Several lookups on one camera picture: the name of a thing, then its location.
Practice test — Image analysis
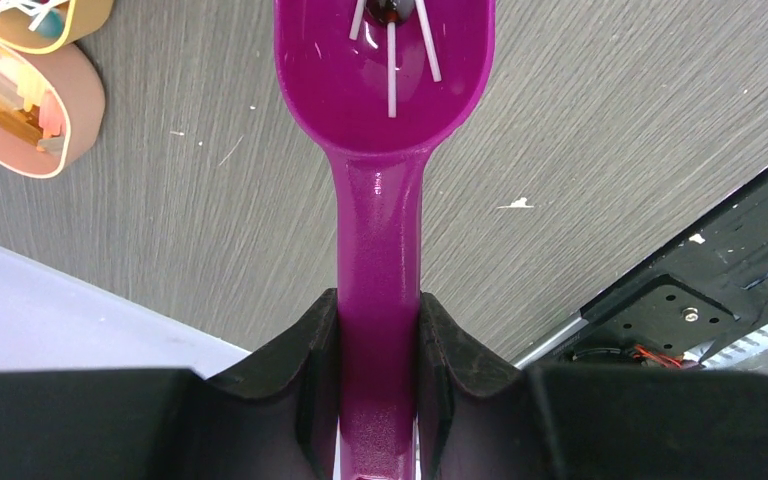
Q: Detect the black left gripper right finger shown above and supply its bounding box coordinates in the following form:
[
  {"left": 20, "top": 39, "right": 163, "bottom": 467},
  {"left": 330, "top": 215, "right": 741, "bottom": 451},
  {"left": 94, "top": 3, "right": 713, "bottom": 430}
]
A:
[{"left": 418, "top": 293, "right": 768, "bottom": 479}]

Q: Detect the pink oval candy tray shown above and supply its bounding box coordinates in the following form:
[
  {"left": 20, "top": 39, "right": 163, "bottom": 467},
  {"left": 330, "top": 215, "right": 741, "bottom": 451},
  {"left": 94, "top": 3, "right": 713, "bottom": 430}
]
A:
[{"left": 0, "top": 43, "right": 106, "bottom": 179}]

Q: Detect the magenta plastic scoop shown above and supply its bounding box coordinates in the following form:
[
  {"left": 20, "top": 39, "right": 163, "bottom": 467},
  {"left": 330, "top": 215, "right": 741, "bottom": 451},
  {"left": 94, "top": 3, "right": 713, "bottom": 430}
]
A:
[{"left": 273, "top": 1, "right": 496, "bottom": 479}]

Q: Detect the yellow tray with ball lollipops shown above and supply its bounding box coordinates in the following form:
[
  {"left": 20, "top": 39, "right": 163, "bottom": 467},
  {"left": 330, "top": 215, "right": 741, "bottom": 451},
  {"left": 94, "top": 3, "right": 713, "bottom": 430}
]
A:
[{"left": 0, "top": 0, "right": 114, "bottom": 55}]

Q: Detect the dark ball lollipop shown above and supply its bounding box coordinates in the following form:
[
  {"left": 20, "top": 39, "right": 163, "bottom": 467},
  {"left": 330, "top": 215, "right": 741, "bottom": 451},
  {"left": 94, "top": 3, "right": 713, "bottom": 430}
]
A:
[{"left": 364, "top": 0, "right": 415, "bottom": 119}]

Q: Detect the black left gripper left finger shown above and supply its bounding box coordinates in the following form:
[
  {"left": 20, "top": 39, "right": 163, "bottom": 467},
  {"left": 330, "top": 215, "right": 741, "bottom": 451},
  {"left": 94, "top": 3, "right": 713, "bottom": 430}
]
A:
[{"left": 0, "top": 289, "right": 339, "bottom": 479}]

